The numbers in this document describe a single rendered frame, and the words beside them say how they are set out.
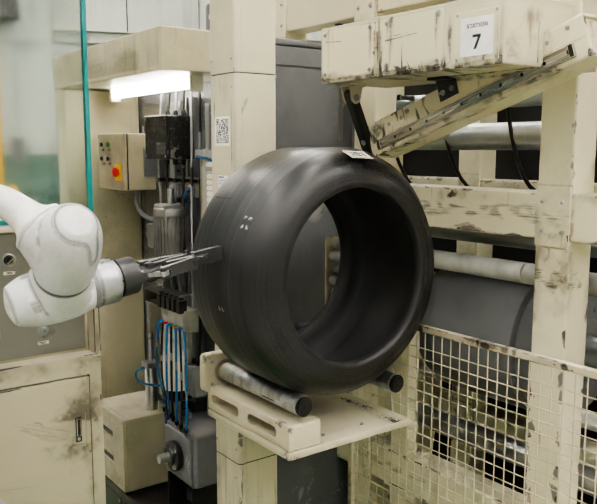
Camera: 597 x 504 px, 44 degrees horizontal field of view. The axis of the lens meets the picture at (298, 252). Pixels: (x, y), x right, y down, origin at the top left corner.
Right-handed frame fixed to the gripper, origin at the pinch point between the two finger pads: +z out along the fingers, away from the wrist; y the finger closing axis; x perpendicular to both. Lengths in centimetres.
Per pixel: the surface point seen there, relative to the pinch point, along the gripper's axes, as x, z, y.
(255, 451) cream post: 63, 20, 26
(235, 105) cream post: -29.6, 28.2, 26.3
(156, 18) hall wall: -145, 424, 850
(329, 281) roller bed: 26, 60, 37
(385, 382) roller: 40, 39, -9
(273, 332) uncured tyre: 16.8, 6.9, -11.6
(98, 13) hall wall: -158, 352, 877
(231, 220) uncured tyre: -6.2, 7.2, -0.1
